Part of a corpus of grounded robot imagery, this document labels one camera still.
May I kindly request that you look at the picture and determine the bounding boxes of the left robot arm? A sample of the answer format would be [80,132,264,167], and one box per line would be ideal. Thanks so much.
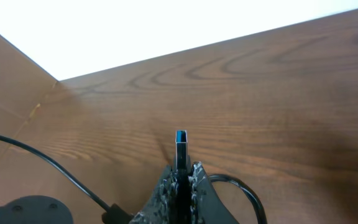
[0,195,74,224]

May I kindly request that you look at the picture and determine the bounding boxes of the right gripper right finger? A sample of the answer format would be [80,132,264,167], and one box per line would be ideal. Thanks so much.
[188,162,239,224]

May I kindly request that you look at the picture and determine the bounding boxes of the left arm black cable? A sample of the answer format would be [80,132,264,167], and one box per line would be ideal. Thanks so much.
[0,131,133,224]

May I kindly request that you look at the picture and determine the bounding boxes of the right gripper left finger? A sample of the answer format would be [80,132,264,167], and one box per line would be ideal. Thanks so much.
[129,166,178,224]

